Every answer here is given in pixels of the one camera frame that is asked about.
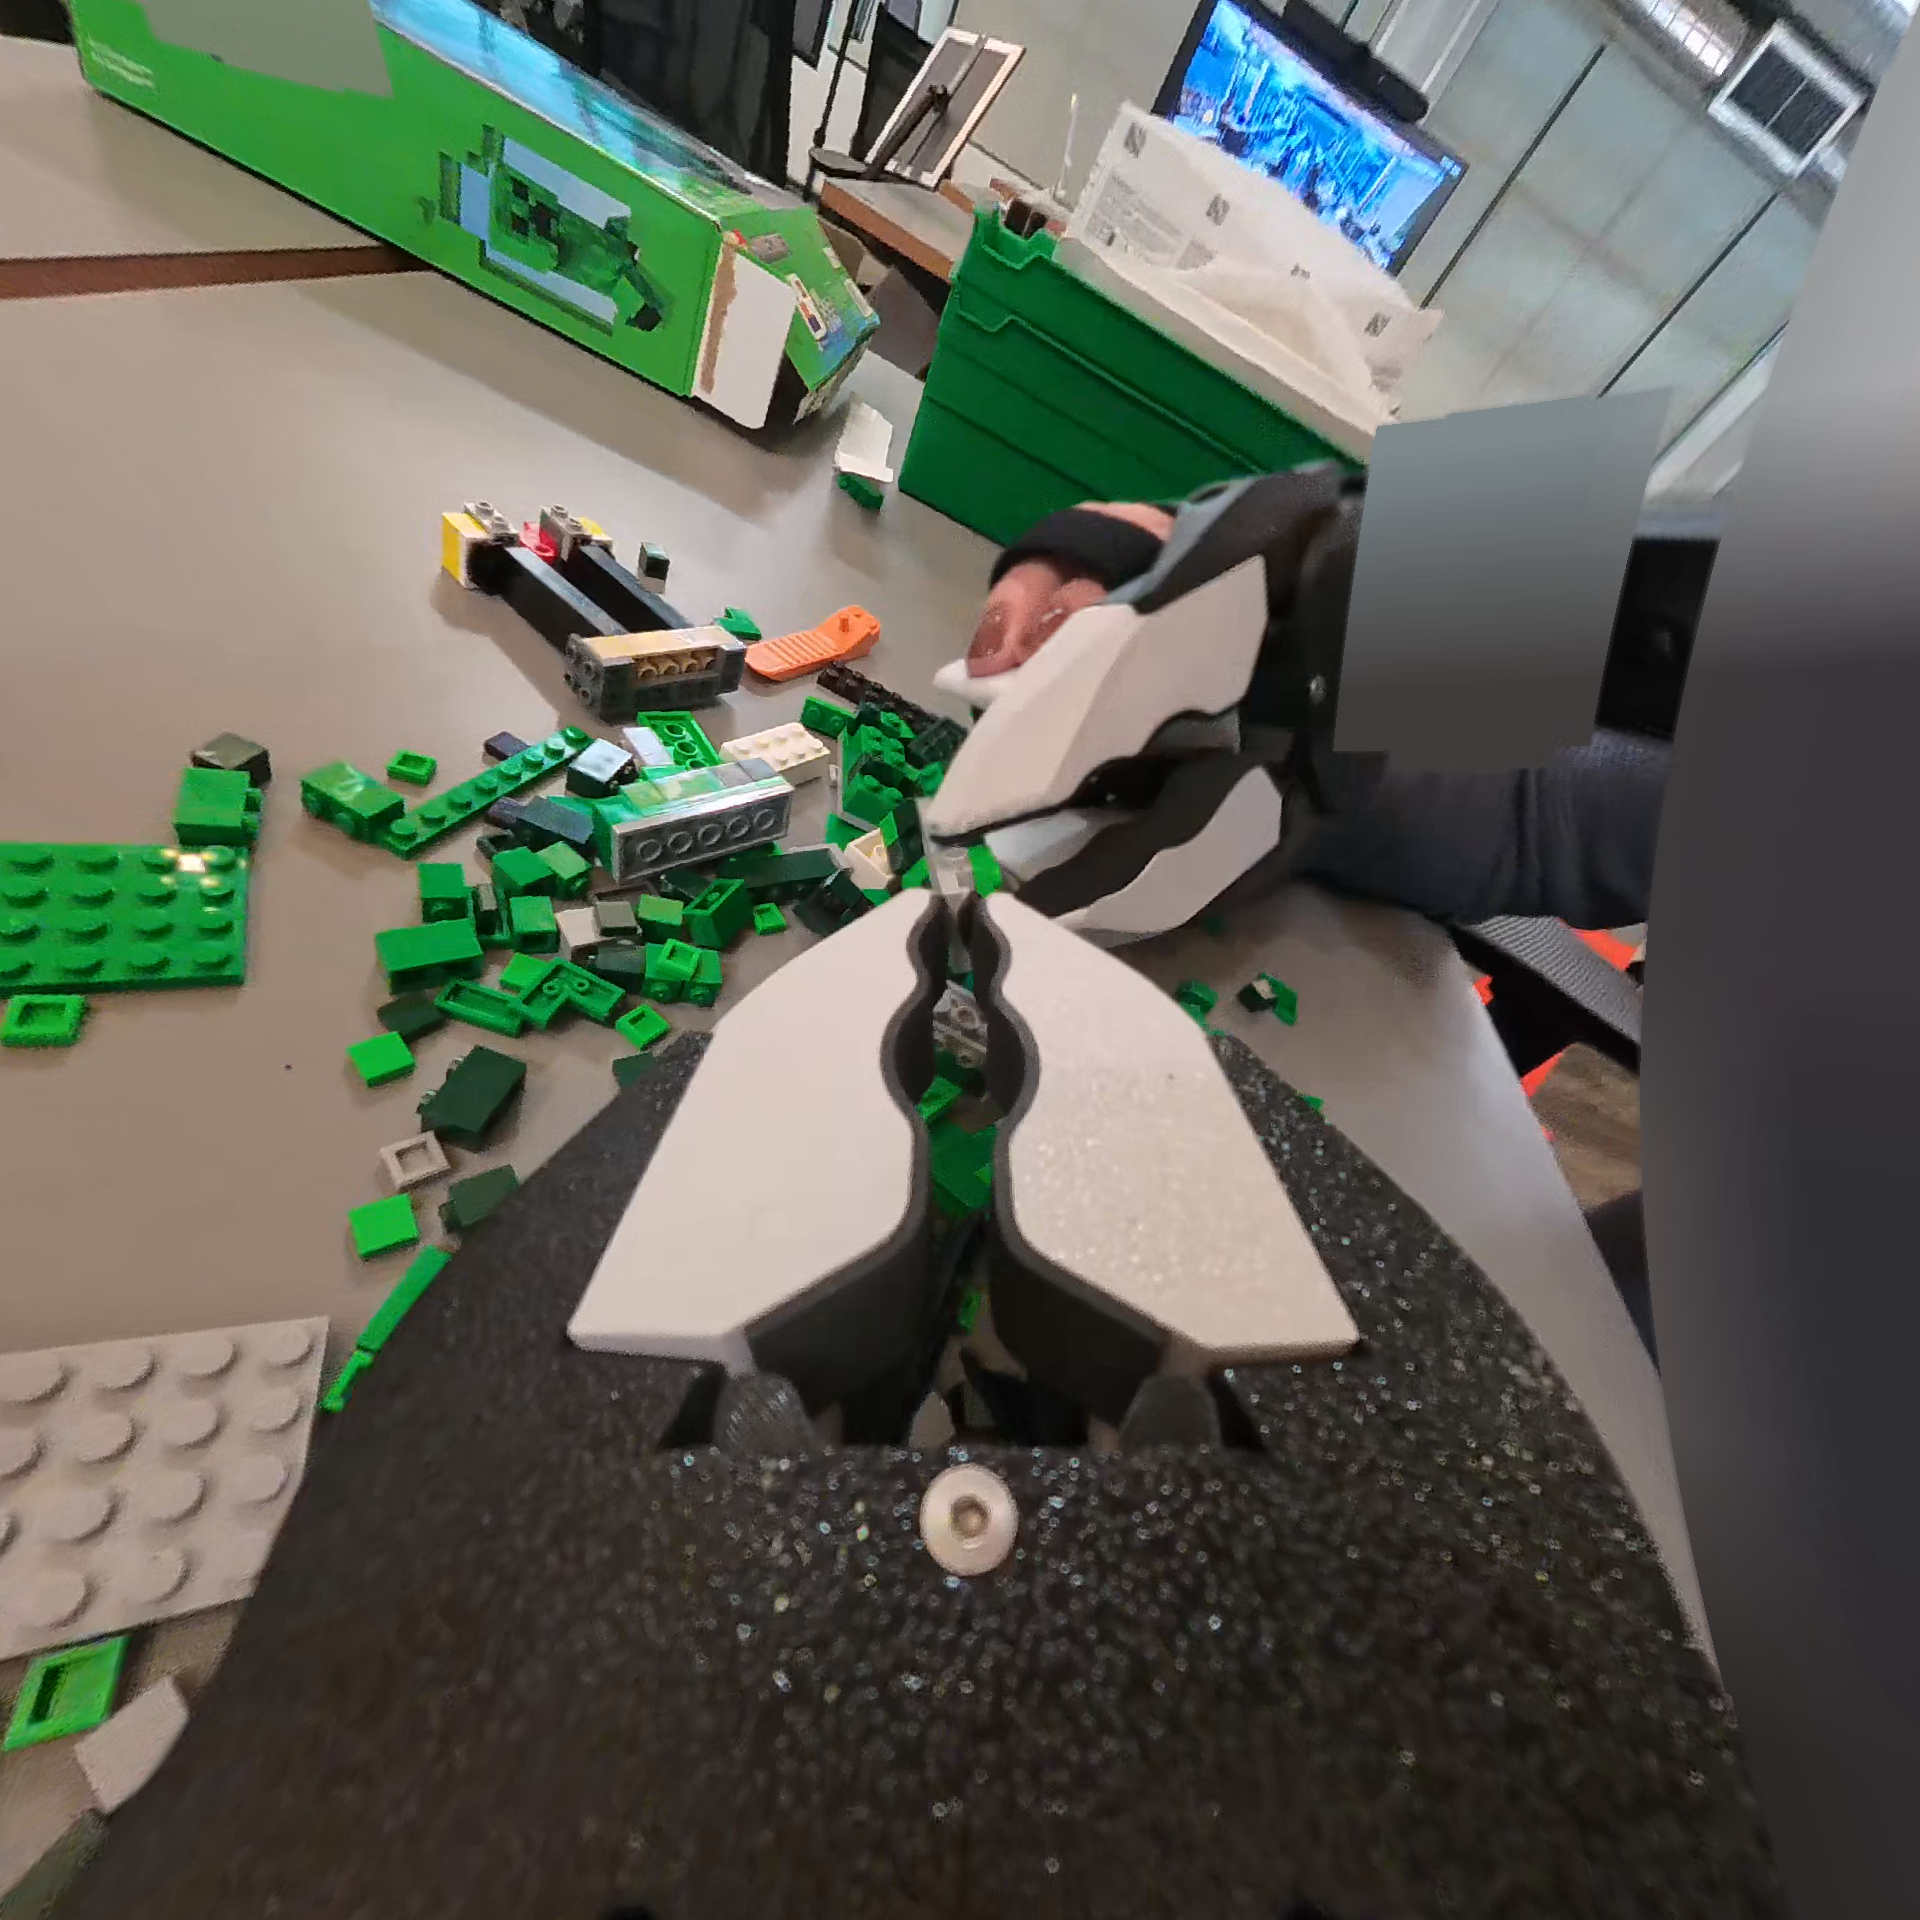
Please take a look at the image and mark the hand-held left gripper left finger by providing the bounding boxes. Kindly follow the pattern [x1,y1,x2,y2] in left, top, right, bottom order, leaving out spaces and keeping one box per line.
[566,888,950,1421]

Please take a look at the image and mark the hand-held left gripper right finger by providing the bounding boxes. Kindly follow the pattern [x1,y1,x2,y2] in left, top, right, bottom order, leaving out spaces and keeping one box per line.
[957,888,1366,1421]

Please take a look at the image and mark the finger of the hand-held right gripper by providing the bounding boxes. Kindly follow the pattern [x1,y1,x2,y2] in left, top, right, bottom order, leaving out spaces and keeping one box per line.
[979,755,1300,951]
[930,553,1276,844]

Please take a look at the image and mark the pile of small green bricks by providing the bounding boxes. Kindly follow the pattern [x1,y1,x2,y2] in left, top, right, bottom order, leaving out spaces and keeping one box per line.
[171,660,1306,1409]

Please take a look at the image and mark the person's right forearm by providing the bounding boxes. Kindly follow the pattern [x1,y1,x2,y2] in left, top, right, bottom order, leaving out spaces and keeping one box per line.
[1300,730,1675,937]

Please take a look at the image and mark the person's right hand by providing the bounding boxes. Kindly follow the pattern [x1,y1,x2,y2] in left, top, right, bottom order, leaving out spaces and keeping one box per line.
[967,501,1186,684]

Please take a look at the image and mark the green plastic crate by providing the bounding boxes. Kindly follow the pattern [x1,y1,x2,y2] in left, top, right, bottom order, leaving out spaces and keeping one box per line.
[899,199,1386,546]

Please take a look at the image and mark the orange brick separator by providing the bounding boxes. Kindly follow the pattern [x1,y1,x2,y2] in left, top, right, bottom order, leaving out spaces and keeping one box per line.
[743,599,886,684]

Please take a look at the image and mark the grey long brick with holes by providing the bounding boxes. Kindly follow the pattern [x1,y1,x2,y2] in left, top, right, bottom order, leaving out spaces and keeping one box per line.
[610,770,797,881]

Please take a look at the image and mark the black orange chair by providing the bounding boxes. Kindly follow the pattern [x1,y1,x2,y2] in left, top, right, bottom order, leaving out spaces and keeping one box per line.
[1445,908,1655,1104]

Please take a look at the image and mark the white printed plastic bag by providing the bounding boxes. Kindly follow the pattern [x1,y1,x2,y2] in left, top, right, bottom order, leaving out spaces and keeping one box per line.
[1069,100,1445,430]

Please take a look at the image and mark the black brick assembly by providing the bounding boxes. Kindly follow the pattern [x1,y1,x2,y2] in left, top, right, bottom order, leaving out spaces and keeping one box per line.
[441,501,752,717]

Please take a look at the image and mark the green studded plate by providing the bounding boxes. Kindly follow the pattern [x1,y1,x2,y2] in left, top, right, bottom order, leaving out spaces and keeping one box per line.
[0,844,253,995]

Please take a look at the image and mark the large grey studded plate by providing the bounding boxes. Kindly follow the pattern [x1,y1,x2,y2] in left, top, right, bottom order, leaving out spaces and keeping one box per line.
[0,1317,330,1659]

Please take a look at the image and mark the ceiling air vent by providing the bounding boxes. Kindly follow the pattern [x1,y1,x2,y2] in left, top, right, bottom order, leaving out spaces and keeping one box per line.
[1716,20,1868,156]

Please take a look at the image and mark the green toy set box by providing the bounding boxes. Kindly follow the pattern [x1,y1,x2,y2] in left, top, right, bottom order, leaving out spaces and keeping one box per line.
[64,0,886,433]

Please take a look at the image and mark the wall monitor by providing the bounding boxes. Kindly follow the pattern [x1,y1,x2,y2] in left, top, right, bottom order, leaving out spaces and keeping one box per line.
[1153,0,1473,277]

